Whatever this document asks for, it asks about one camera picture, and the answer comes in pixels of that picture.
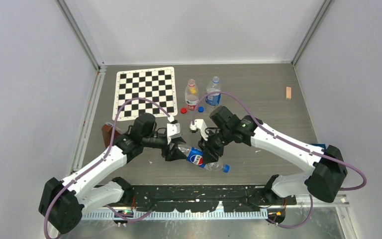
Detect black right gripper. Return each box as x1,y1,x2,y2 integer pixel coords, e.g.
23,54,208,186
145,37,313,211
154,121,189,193
198,127,233,165

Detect clear bottle blue label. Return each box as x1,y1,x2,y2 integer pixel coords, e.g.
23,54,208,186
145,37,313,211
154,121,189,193
205,76,221,112

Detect clear bottle red label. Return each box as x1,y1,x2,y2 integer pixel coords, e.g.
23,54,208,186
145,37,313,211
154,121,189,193
185,79,199,111

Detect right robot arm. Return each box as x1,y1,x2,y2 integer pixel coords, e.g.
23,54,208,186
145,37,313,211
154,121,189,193
190,106,348,205

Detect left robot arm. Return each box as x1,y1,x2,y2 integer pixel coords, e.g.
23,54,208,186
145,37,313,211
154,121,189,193
38,113,182,238

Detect brown wooden metronome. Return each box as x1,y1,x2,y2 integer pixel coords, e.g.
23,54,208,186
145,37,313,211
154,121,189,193
101,122,122,148

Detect tan wooden block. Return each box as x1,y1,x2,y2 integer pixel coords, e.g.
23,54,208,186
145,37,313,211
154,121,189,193
286,87,292,100

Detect blue lego brick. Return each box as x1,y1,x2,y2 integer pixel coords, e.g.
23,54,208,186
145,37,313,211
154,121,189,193
311,143,327,149

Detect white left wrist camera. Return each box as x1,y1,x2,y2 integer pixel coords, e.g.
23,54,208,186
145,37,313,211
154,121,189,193
166,120,182,144

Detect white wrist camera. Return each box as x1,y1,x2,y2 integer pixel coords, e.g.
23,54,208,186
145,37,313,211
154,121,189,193
166,120,182,144
189,119,217,141

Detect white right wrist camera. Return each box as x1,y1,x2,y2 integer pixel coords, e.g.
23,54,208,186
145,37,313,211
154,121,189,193
189,119,217,141

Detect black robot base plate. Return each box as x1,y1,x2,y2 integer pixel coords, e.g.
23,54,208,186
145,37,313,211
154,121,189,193
110,185,291,212

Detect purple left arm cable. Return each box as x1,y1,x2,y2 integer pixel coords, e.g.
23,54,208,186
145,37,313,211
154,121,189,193
43,97,175,239

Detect slotted aluminium rail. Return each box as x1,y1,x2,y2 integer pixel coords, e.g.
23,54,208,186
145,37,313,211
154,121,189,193
82,195,350,221

